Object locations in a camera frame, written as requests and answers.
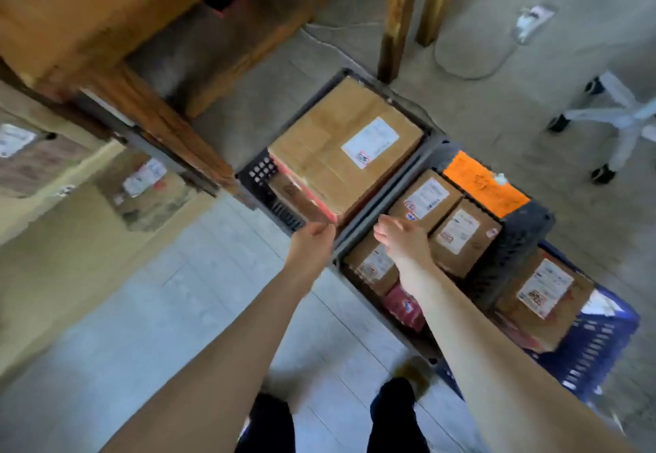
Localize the person's left hand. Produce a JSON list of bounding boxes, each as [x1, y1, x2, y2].
[[283, 222, 337, 287]]

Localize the person's right hand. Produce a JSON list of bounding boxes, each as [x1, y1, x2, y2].
[[373, 214, 436, 275]]

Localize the person's left forearm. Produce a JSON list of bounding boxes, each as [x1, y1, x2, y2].
[[100, 268, 326, 453]]

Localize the person's right forearm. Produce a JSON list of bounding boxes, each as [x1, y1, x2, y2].
[[399, 260, 639, 453]]

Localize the small cardboard box white label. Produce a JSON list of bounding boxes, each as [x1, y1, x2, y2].
[[342, 232, 403, 297], [387, 170, 464, 235], [428, 197, 503, 279]]

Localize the flat brown cardboard box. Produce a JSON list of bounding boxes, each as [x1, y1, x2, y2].
[[269, 173, 331, 224]]

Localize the black plastic crate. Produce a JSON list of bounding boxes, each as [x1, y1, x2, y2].
[[236, 68, 447, 237]]

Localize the large cardboard box white label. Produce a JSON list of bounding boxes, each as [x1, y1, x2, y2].
[[268, 76, 425, 225]]

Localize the red packet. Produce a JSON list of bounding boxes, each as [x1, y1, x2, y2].
[[383, 284, 427, 333]]

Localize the orange paper sheet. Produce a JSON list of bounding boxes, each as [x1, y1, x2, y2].
[[442, 150, 531, 219]]

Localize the grey plastic crate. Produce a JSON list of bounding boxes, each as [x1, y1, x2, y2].
[[330, 140, 557, 366]]

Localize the medium cardboard box white label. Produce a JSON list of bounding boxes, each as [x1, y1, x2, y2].
[[494, 248, 595, 353]]

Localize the shelved cardboard box white label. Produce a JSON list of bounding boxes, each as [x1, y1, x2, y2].
[[0, 122, 93, 200], [97, 153, 198, 233]]

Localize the person's right leg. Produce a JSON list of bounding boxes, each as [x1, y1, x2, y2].
[[366, 377, 430, 453]]

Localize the person's leg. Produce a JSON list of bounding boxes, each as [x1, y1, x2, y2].
[[235, 392, 296, 453], [366, 377, 430, 453]]

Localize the person's left leg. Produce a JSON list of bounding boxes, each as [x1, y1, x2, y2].
[[235, 392, 296, 453]]

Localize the blue plastic crate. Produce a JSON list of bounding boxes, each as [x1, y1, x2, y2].
[[436, 240, 641, 404]]

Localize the white paper scrap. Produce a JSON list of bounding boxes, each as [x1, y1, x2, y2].
[[512, 4, 557, 44]]

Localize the beige shelf unit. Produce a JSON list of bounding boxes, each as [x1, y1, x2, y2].
[[0, 81, 216, 382]]

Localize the white office chair base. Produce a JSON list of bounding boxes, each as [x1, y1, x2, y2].
[[546, 71, 656, 185]]

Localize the wooden table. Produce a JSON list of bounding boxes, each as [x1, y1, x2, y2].
[[0, 0, 390, 197]]

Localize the grey floor cable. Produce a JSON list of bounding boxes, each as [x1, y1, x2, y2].
[[302, 22, 519, 82]]

